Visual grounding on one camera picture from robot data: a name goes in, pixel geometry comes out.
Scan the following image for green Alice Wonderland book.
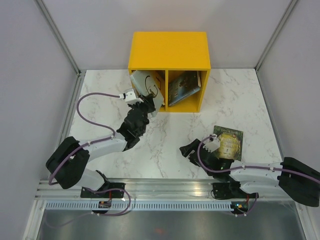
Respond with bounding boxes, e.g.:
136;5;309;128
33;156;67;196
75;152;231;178
213;125;244;161

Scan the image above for clear plastic file folder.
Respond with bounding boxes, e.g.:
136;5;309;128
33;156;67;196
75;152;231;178
130;70;164;117

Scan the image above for yellow notebook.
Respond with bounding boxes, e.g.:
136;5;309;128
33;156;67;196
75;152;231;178
155;70;166;108

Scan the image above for dark Wuthering Heights book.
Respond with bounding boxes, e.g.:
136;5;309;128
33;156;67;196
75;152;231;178
168;70;201;107

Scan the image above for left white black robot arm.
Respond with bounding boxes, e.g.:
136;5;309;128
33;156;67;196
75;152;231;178
45;94;156;198

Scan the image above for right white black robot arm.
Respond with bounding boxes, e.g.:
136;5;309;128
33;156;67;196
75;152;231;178
179;137;320;207

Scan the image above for yellow wooden two-slot shelf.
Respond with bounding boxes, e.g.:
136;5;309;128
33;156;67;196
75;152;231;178
128;31;211;113

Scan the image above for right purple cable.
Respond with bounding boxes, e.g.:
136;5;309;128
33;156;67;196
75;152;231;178
197;136;320;185

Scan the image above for purple cable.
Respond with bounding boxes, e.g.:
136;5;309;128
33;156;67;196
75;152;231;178
197;136;320;185
48;92;123;186

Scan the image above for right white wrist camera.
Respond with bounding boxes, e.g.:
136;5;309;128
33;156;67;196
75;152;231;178
202;134;221;153

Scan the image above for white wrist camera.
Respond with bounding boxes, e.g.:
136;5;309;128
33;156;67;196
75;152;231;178
119;88;143;105
202;134;221;153

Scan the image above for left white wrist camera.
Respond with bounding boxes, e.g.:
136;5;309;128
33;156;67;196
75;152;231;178
119;88;143;105

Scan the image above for aluminium front rail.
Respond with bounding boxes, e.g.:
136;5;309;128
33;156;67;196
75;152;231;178
35;178;293;202

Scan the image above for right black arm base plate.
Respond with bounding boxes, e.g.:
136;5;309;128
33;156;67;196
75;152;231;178
212;182;257;200

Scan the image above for left aluminium frame post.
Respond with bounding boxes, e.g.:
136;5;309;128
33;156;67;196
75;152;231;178
34;0;83;76

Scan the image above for aluminium frame post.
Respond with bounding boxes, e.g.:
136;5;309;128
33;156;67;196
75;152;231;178
254;0;301;72
34;0;83;76

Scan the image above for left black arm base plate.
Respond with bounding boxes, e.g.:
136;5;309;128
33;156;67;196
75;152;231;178
80;182;125;199

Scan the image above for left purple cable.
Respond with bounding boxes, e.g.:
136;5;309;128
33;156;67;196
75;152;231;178
48;92;123;186

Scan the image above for white slotted cable duct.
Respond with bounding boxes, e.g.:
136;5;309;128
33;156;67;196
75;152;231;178
45;200;233;212

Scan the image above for right aluminium frame post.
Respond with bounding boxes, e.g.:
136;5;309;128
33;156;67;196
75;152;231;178
254;0;301;72

